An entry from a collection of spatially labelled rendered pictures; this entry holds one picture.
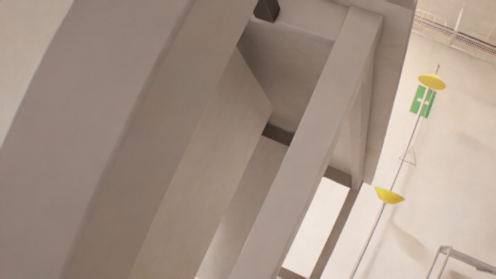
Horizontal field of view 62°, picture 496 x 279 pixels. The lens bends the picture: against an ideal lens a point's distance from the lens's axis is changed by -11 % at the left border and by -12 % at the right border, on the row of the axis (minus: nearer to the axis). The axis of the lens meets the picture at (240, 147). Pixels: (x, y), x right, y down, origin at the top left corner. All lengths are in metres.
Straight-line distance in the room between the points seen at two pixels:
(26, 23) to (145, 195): 0.87
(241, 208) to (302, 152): 1.23
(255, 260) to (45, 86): 0.46
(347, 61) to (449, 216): 3.88
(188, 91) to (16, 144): 0.07
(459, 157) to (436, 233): 0.76
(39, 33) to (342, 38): 0.62
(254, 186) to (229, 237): 0.22
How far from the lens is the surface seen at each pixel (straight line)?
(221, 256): 1.82
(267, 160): 1.81
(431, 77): 3.88
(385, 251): 4.36
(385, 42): 0.73
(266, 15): 0.66
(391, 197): 3.76
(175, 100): 0.17
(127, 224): 0.17
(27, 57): 0.98
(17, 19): 1.05
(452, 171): 4.51
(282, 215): 0.59
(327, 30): 0.66
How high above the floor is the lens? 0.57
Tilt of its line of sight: 5 degrees up
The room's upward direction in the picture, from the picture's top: 25 degrees clockwise
